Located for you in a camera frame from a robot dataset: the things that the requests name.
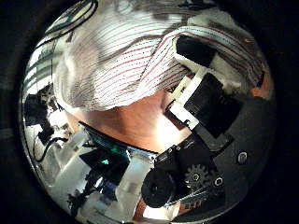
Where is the white striped shirt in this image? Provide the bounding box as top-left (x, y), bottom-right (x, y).
top-left (52, 6), bottom-right (269, 113)

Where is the black monitor screen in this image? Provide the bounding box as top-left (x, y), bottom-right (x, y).
top-left (23, 92), bottom-right (55, 127)

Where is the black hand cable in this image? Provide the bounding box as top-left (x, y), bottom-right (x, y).
top-left (36, 0), bottom-right (100, 48)

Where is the black cable bundle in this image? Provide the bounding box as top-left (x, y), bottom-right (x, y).
top-left (66, 174), bottom-right (106, 217)

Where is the thin black cable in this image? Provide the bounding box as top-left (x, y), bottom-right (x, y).
top-left (35, 136), bottom-right (69, 163)

